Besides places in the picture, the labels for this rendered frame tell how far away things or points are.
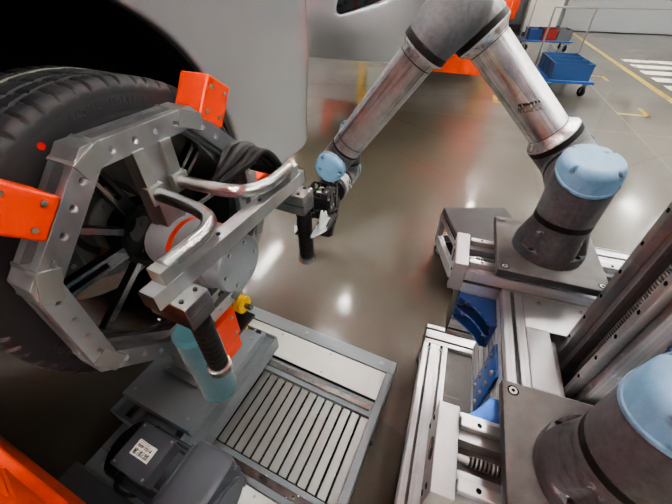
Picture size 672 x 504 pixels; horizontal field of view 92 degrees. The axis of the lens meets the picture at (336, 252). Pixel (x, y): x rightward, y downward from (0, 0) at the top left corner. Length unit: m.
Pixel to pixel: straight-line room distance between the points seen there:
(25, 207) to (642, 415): 0.75
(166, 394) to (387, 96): 1.14
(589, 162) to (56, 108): 0.93
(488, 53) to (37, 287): 0.90
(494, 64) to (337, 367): 1.14
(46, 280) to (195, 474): 0.58
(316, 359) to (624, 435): 1.15
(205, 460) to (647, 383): 0.88
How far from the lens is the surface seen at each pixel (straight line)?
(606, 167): 0.80
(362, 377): 1.41
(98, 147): 0.64
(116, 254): 0.84
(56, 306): 0.69
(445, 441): 0.60
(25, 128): 0.69
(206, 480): 0.99
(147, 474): 1.02
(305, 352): 1.47
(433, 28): 0.70
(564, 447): 0.54
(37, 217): 0.62
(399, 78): 0.73
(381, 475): 1.37
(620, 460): 0.47
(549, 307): 0.91
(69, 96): 0.72
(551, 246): 0.84
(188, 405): 1.29
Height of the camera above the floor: 1.32
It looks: 41 degrees down
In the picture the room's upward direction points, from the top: straight up
